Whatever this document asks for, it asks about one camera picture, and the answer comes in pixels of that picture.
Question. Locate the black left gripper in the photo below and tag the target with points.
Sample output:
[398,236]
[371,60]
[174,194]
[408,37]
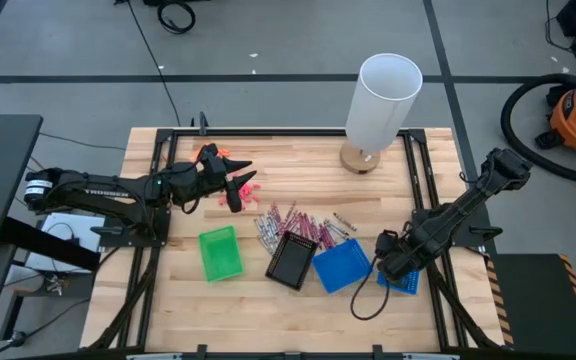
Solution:
[208,182]

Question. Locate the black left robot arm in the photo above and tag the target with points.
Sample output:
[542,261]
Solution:
[108,192]

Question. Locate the black beam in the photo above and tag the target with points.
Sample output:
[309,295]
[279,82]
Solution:
[48,245]

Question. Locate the grey black-tipped crayon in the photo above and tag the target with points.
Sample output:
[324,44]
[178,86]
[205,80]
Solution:
[337,229]
[344,221]
[274,231]

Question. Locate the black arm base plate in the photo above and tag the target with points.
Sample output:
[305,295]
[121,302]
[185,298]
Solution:
[475,241]
[133,241]

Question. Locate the black plastic basket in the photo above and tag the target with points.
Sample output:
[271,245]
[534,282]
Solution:
[292,261]

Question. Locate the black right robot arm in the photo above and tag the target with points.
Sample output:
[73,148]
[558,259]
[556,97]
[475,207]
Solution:
[468,202]

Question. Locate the black aluminium table frame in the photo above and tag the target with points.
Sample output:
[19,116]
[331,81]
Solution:
[288,132]

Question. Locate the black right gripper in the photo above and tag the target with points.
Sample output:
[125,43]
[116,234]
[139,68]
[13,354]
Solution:
[395,257]

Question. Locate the green plastic basket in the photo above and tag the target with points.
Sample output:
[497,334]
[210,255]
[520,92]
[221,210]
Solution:
[220,255]

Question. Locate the white shade wooden table lamp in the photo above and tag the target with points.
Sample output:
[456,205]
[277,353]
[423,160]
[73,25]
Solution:
[383,100]

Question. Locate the metal keys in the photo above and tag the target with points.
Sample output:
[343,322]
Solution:
[54,285]

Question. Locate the black yellow-striped floor platform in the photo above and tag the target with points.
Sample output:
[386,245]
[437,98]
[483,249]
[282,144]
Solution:
[533,300]

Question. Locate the white paper sheet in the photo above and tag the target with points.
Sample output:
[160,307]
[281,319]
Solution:
[85,225]

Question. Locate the blue plastic basket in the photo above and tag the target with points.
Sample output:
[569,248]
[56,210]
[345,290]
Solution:
[410,286]
[342,266]

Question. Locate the white crayon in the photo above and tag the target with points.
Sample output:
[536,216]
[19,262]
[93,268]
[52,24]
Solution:
[265,238]
[268,222]
[271,245]
[260,226]

